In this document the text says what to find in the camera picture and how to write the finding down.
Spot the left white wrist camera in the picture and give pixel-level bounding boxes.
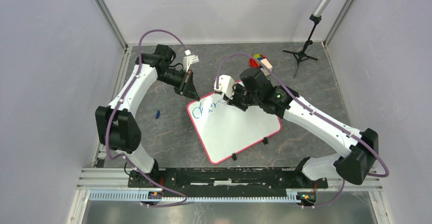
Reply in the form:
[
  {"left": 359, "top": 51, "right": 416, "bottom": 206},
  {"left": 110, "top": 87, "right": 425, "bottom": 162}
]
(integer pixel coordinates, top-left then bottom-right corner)
[{"left": 182, "top": 49, "right": 199, "bottom": 71}]

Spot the pink framed whiteboard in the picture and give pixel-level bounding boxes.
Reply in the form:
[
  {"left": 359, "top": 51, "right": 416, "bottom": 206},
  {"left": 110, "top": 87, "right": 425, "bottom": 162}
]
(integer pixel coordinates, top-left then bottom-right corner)
[{"left": 186, "top": 93, "right": 282, "bottom": 164}]

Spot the black tripod stand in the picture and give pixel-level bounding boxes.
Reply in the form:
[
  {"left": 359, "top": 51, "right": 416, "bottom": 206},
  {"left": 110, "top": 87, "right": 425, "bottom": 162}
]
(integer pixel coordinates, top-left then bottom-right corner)
[{"left": 283, "top": 0, "right": 331, "bottom": 78}]

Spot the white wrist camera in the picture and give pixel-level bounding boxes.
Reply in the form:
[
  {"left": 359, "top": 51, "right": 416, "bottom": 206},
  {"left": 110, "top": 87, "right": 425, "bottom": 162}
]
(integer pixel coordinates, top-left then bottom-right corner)
[
  {"left": 182, "top": 49, "right": 199, "bottom": 71},
  {"left": 213, "top": 75, "right": 238, "bottom": 100}
]

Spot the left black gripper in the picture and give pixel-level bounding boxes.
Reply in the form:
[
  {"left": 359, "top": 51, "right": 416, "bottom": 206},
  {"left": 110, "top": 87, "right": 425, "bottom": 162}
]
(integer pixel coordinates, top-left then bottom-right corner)
[{"left": 157, "top": 68, "right": 200, "bottom": 102}]

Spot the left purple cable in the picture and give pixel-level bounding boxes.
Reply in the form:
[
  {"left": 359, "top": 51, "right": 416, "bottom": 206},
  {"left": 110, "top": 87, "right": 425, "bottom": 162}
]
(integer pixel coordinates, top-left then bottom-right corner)
[{"left": 104, "top": 29, "right": 188, "bottom": 208}]

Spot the grey slotted cable duct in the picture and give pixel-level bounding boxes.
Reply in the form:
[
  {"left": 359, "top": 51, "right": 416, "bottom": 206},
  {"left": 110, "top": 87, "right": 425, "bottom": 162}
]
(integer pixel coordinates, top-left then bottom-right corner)
[{"left": 89, "top": 190, "right": 316, "bottom": 204}]

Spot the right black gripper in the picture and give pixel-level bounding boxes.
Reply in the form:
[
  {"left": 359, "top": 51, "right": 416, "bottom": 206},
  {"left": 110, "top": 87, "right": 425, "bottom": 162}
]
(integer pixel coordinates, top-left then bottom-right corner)
[{"left": 223, "top": 81, "right": 261, "bottom": 111}]

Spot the purple cable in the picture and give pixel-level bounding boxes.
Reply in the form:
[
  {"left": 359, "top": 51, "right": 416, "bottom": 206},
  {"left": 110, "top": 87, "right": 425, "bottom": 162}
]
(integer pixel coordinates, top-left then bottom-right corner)
[
  {"left": 104, "top": 29, "right": 188, "bottom": 208},
  {"left": 215, "top": 53, "right": 390, "bottom": 210}
]

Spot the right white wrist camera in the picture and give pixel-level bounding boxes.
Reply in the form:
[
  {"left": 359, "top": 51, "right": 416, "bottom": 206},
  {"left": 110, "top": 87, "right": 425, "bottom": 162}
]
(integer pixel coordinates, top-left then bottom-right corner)
[{"left": 213, "top": 75, "right": 238, "bottom": 100}]

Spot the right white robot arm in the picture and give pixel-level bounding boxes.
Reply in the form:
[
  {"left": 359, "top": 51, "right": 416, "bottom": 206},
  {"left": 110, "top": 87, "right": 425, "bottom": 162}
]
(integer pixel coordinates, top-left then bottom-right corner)
[{"left": 214, "top": 68, "right": 379, "bottom": 187}]

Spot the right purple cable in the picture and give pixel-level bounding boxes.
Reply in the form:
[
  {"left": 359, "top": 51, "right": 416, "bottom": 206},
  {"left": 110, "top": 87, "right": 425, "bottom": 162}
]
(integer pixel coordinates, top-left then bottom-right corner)
[{"left": 215, "top": 53, "right": 390, "bottom": 210}]

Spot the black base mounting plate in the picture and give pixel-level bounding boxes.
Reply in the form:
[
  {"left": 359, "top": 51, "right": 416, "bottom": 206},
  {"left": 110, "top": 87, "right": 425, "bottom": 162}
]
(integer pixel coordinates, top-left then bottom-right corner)
[{"left": 127, "top": 166, "right": 329, "bottom": 198}]

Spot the colourful toy brick stack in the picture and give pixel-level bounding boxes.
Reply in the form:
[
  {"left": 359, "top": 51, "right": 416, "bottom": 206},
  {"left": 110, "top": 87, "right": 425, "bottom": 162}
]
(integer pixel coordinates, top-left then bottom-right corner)
[{"left": 249, "top": 53, "right": 273, "bottom": 76}]

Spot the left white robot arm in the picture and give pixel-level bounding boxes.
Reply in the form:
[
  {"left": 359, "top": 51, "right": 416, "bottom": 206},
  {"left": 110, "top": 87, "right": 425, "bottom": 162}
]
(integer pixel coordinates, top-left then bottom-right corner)
[{"left": 95, "top": 44, "right": 200, "bottom": 187}]

